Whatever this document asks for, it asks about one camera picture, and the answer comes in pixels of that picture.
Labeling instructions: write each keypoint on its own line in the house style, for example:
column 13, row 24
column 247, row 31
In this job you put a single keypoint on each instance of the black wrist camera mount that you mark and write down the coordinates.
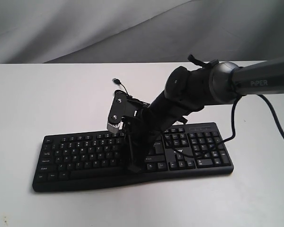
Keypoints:
column 123, row 106

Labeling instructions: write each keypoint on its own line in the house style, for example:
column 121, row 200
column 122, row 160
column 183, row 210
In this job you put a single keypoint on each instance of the black computer keyboard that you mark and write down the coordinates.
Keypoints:
column 98, row 160

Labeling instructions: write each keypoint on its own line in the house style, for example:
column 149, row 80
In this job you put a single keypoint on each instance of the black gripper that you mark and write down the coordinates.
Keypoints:
column 142, row 126

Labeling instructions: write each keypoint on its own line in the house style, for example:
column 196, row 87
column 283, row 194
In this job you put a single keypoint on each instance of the grey backdrop cloth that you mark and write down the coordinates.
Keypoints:
column 121, row 31

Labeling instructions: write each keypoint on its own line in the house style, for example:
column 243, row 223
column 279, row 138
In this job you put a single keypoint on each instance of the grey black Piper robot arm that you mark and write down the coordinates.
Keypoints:
column 185, row 92

